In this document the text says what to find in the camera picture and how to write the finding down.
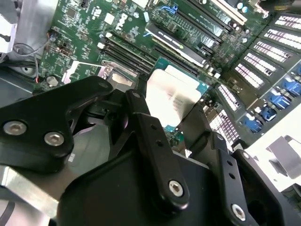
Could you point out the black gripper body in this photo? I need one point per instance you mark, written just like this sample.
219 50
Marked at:
117 193

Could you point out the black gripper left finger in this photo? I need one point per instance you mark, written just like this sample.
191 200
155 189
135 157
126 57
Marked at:
152 141

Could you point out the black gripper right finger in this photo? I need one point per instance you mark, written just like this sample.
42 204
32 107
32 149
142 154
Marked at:
225 164

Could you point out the silver CPU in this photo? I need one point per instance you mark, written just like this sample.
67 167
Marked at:
171 89

